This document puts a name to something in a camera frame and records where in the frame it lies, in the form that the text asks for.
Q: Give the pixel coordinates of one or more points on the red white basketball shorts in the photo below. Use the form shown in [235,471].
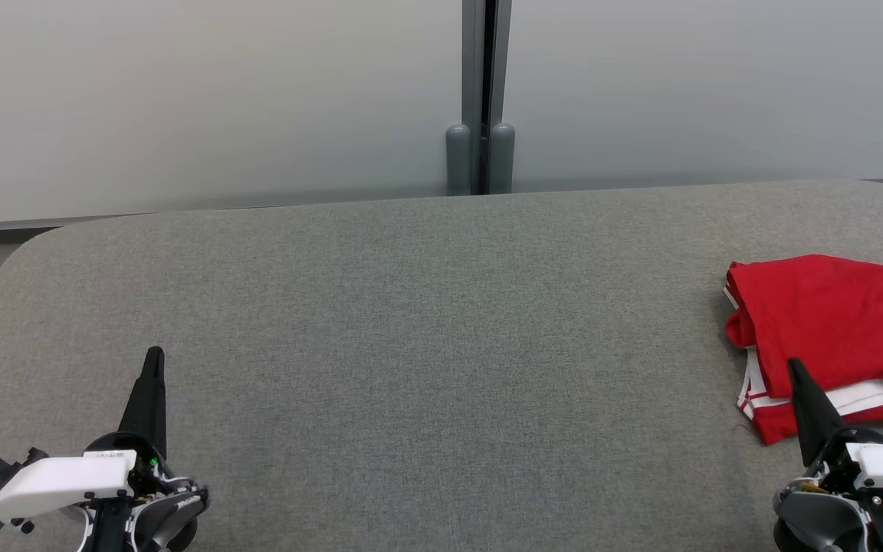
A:
[775,425]

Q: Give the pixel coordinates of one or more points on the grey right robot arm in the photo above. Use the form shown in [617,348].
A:
[817,517]

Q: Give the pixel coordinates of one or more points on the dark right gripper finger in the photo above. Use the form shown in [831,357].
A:
[813,414]

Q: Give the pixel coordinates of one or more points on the grey partition post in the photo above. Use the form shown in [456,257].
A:
[471,61]
[501,157]

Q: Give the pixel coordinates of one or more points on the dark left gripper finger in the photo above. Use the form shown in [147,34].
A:
[150,406]

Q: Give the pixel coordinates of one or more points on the red jersey striped white trim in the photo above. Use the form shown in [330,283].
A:
[817,322]

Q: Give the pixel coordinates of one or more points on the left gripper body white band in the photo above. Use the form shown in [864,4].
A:
[66,483]

